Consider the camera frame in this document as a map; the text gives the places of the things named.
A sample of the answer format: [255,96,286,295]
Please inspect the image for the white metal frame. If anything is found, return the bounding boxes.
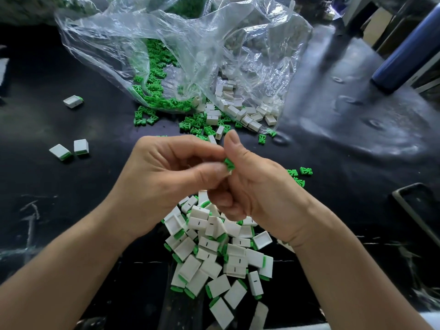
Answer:
[342,0,440,47]

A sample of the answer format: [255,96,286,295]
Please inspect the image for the person's right hand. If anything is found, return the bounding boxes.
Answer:
[209,130,324,248]

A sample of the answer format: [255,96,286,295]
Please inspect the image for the person's left hand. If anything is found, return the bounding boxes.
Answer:
[106,134,231,241]

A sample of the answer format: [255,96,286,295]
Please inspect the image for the clear plastic bag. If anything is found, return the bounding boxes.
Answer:
[55,0,314,116]

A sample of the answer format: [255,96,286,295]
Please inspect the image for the pile of green clips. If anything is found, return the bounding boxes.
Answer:
[131,39,314,188]

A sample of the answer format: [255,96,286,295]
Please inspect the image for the brown cardboard box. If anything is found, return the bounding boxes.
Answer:
[363,5,396,47]

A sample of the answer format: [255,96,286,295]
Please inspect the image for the blue cylinder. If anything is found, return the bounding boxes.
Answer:
[371,3,440,94]

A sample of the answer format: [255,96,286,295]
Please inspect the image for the pile of assembled white-green pieces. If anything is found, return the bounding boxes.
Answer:
[163,190,275,330]

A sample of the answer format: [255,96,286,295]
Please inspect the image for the black smartphone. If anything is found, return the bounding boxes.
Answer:
[392,182,440,246]

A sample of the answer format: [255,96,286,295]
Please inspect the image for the plastic bag full of green pieces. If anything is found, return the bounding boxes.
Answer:
[106,0,214,19]

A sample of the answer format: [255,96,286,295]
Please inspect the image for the person's right forearm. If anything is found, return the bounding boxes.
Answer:
[292,218,433,330]

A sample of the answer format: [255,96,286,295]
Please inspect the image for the assembled white-green part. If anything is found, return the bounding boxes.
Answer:
[73,138,90,157]
[49,143,73,162]
[62,94,85,109]

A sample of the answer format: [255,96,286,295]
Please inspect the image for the empty white shell right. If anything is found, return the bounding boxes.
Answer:
[278,238,297,254]

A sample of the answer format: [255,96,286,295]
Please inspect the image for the heap of white caps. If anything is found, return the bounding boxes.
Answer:
[205,75,279,138]

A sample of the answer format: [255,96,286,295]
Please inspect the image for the person's left forearm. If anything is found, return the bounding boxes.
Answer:
[0,211,145,330]

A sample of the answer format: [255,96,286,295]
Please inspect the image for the large bag of assembled pieces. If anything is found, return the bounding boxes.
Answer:
[0,0,100,25]

